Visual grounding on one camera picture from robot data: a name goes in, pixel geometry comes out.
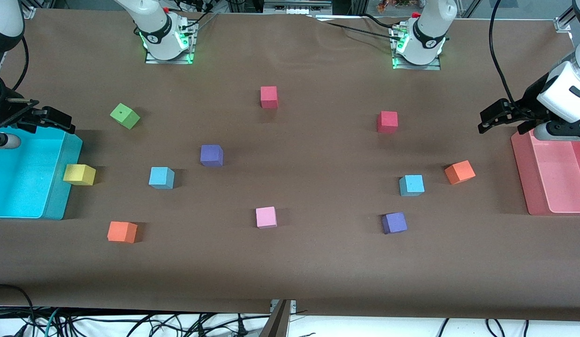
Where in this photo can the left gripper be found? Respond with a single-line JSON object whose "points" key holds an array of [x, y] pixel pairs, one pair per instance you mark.
{"points": [[527, 107]]}

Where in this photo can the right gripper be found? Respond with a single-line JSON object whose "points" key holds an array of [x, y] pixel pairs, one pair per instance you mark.
{"points": [[10, 113]]}

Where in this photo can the light blue foam block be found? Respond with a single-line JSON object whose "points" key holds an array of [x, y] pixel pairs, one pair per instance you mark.
{"points": [[411, 185], [161, 177]]}

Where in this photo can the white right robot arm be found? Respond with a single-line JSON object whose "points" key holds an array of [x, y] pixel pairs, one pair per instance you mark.
{"points": [[154, 23]]}

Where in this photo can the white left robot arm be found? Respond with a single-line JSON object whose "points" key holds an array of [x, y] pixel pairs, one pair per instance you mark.
{"points": [[430, 28]]}

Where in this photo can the yellow foam block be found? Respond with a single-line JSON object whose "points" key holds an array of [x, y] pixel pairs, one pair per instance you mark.
{"points": [[79, 174]]}

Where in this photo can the cyan plastic bin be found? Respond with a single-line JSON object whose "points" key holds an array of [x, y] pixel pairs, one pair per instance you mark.
{"points": [[18, 182]]}

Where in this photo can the orange foam block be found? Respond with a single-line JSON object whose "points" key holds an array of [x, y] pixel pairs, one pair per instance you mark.
{"points": [[121, 231], [459, 172]]}

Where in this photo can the pink plastic bin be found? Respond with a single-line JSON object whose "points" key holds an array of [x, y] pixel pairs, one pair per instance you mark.
{"points": [[556, 178]]}

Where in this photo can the green foam block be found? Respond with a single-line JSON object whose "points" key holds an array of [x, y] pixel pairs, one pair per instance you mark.
{"points": [[125, 116]]}

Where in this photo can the red foam block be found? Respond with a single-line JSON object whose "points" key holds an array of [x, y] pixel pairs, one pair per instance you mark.
{"points": [[269, 96], [387, 120]]}

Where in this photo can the purple foam block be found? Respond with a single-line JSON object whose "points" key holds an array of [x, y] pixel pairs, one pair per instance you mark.
{"points": [[394, 223], [211, 155]]}

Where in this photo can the large table cover sheet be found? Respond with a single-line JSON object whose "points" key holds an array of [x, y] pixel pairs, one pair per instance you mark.
{"points": [[318, 262]]}

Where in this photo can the pink foam block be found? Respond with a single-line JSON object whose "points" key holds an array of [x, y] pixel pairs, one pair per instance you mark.
{"points": [[266, 217]]}

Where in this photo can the grey rack device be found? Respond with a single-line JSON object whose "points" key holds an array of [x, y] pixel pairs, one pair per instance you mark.
{"points": [[294, 7]]}

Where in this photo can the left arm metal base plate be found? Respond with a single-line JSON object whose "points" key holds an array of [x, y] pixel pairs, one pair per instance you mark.
{"points": [[416, 67]]}

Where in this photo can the aluminium frame profile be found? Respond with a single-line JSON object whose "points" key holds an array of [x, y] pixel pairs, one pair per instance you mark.
{"points": [[563, 23], [27, 11]]}

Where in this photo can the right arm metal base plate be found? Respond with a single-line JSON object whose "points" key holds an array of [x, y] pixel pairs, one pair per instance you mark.
{"points": [[168, 62]]}

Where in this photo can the small silver bracket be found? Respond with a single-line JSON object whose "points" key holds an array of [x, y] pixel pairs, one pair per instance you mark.
{"points": [[293, 305]]}

